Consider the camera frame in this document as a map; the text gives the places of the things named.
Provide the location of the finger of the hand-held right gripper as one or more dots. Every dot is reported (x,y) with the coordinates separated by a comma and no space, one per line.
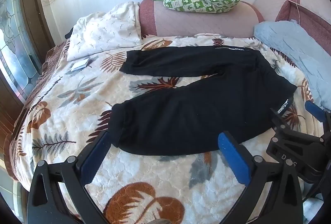
(314,110)
(280,122)

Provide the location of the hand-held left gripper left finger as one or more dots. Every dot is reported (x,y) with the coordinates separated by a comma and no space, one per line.
(97,153)

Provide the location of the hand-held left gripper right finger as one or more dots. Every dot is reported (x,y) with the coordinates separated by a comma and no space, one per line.
(234,159)

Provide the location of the black pants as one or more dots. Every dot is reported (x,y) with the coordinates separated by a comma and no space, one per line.
(194,115)

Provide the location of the leaf-print fleece blanket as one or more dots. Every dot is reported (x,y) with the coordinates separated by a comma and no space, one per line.
(77,115)

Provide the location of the light blue quilt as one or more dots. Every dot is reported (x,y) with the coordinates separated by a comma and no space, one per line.
(292,53)

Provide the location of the pink quilted headboard cushion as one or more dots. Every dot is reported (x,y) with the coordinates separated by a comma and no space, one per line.
(313,14)
(196,22)

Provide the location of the white leaf-print pillow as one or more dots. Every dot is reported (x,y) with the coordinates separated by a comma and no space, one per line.
(103,32)

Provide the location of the stained glass window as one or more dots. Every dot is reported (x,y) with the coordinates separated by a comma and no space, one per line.
(15,58)

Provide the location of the wooden window frame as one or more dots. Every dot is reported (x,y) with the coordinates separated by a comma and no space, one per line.
(36,19)

